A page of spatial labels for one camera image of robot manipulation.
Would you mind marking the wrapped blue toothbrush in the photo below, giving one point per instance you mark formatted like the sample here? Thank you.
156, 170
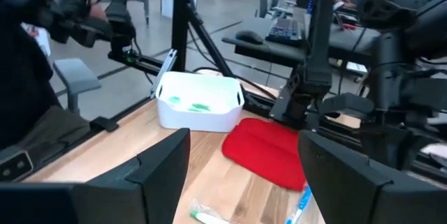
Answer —
302, 201

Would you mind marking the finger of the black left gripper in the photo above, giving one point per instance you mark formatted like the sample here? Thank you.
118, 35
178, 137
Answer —
349, 104

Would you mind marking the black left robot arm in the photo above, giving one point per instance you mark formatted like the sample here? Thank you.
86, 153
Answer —
324, 42

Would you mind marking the silver aluminium bar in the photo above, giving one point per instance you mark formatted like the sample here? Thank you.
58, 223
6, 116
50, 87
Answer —
164, 72

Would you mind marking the black keyboard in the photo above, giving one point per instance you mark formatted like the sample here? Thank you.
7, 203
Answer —
284, 30

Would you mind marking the black table clamp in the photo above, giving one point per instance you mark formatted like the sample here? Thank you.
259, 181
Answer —
104, 124

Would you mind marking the black computer mouse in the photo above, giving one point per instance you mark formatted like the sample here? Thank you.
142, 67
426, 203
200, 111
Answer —
249, 37

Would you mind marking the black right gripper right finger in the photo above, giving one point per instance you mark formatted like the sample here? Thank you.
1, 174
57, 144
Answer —
366, 203

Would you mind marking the person's hand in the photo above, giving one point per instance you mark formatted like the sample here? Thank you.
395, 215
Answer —
97, 12

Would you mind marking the person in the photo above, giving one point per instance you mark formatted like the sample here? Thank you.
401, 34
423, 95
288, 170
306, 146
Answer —
21, 77

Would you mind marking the red plastic bin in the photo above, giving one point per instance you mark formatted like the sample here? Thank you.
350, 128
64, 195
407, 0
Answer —
265, 150

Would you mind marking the white plastic bin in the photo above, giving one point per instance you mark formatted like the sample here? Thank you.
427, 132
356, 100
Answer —
199, 121

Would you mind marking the green toothbrush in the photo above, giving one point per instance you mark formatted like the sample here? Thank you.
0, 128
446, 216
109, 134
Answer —
206, 218
174, 99
200, 107

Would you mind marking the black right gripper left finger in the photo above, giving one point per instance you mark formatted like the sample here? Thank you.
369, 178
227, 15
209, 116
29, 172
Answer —
87, 206

